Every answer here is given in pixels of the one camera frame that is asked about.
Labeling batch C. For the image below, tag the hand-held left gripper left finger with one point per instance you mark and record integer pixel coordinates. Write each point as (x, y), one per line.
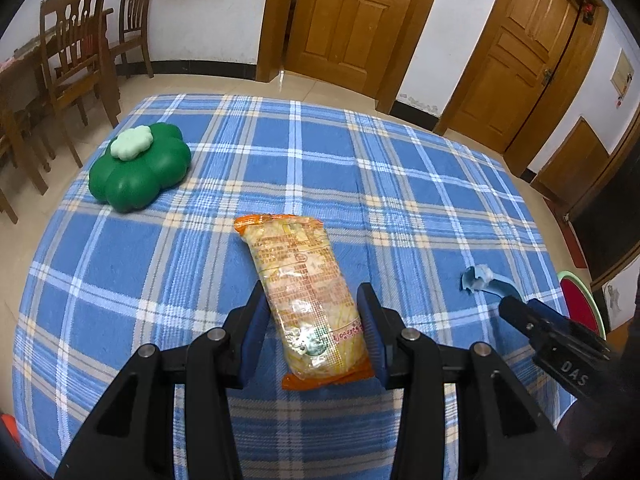
(255, 335)

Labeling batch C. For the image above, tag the light blue plastic piece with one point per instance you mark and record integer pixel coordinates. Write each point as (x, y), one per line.
(475, 280)

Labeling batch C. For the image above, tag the orange plastic container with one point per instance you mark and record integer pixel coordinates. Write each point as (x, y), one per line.
(6, 430)

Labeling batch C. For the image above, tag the red door ornament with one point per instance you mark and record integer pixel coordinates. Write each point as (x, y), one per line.
(588, 12)

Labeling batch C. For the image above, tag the red floor mat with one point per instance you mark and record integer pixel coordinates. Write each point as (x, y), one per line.
(575, 245)

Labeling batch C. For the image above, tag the brown wooden door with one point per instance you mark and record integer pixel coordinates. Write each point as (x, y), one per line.
(350, 25)
(520, 60)

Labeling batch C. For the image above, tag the green clover-shaped box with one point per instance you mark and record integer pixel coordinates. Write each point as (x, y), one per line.
(145, 175)

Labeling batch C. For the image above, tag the black entrance door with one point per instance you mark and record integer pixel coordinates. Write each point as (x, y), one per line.
(615, 230)

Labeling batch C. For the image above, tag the orange noodle snack packet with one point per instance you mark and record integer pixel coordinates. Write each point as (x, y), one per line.
(300, 270)

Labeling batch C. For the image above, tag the red basin with green rim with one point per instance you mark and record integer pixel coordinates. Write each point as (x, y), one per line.
(580, 300)

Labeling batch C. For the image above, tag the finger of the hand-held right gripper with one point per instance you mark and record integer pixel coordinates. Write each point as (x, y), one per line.
(565, 322)
(522, 317)

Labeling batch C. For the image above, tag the wooden wall panel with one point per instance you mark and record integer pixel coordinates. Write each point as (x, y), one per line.
(570, 165)

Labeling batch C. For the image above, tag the blue plaid blanket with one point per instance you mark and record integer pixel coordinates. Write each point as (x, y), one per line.
(400, 200)

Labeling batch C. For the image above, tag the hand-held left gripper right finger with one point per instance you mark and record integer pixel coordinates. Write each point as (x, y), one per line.
(372, 330)

